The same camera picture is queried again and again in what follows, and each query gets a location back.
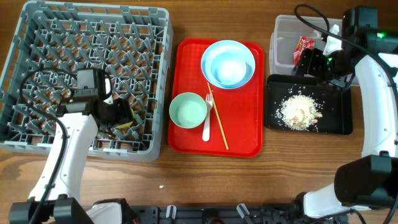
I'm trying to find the yellow plastic cup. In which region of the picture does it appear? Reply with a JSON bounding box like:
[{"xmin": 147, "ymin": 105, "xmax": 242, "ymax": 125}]
[{"xmin": 116, "ymin": 108, "xmax": 135, "ymax": 129}]

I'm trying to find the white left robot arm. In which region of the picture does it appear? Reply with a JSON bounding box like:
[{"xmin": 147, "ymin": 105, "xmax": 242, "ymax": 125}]
[{"xmin": 9, "ymin": 68, "xmax": 139, "ymax": 223}]

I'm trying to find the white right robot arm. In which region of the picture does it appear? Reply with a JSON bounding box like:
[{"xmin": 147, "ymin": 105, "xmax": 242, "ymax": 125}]
[{"xmin": 290, "ymin": 6, "xmax": 397, "ymax": 222}]

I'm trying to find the clear plastic waste bin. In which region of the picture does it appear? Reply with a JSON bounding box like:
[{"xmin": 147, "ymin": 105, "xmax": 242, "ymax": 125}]
[{"xmin": 269, "ymin": 14, "xmax": 361, "ymax": 86}]

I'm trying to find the black food waste tray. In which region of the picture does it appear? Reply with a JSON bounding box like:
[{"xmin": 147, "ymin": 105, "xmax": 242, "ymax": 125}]
[{"xmin": 264, "ymin": 74, "xmax": 353, "ymax": 135}]

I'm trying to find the grey dishwasher rack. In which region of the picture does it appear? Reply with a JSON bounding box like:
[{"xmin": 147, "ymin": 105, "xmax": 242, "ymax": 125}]
[{"xmin": 1, "ymin": 1, "xmax": 174, "ymax": 161}]

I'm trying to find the red candy wrapper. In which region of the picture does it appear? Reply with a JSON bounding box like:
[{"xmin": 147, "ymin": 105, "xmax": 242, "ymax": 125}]
[{"xmin": 293, "ymin": 36, "xmax": 315, "ymax": 65}]

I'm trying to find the pile of rice scraps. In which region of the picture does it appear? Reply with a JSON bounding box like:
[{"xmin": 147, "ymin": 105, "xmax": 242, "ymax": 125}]
[{"xmin": 272, "ymin": 87, "xmax": 325, "ymax": 131}]

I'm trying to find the light blue bowl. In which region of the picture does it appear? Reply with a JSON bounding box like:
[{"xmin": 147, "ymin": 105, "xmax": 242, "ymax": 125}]
[{"xmin": 210, "ymin": 52, "xmax": 246, "ymax": 86}]

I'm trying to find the light blue plate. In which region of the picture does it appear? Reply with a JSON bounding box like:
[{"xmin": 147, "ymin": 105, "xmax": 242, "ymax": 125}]
[{"xmin": 200, "ymin": 40, "xmax": 256, "ymax": 90}]

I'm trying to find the red plastic tray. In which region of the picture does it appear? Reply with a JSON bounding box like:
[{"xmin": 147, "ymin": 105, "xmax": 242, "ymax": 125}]
[{"xmin": 168, "ymin": 39, "xmax": 265, "ymax": 157}]

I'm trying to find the white plastic fork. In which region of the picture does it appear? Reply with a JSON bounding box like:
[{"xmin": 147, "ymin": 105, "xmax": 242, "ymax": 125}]
[{"xmin": 202, "ymin": 93, "xmax": 213, "ymax": 142}]

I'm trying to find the wooden chopstick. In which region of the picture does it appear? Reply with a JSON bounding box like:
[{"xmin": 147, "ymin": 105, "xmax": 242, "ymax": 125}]
[{"xmin": 207, "ymin": 82, "xmax": 229, "ymax": 150}]

